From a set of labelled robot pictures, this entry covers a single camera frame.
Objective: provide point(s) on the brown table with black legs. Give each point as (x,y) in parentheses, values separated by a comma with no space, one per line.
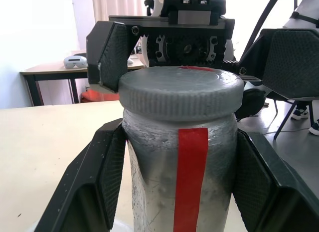
(49,71)

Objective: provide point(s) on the white VR headset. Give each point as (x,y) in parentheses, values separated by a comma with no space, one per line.
(74,62)

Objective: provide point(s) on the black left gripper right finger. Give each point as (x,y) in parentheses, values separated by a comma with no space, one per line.
(269,182)

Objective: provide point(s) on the blue metal chair leg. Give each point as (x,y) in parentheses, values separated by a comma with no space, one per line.
(285,119)

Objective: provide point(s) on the red box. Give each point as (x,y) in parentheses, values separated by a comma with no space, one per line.
(94,96)

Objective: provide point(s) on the dark blue sneaker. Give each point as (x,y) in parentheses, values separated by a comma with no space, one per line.
(315,128)
(299,114)

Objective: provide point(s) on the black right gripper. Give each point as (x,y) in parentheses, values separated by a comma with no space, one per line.
(187,48)

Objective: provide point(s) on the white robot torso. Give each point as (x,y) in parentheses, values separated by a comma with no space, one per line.
(305,7)

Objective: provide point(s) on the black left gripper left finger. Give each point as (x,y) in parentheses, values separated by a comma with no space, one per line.
(84,177)

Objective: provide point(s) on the grey jar with red tape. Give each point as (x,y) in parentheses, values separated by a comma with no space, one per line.
(159,172)

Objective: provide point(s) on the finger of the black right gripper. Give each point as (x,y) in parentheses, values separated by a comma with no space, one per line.
(291,65)

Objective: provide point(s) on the round black robot joint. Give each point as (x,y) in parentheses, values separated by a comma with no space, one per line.
(253,103)

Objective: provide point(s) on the grey ribbed jar lid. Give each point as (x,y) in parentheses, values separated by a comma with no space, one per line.
(179,92)

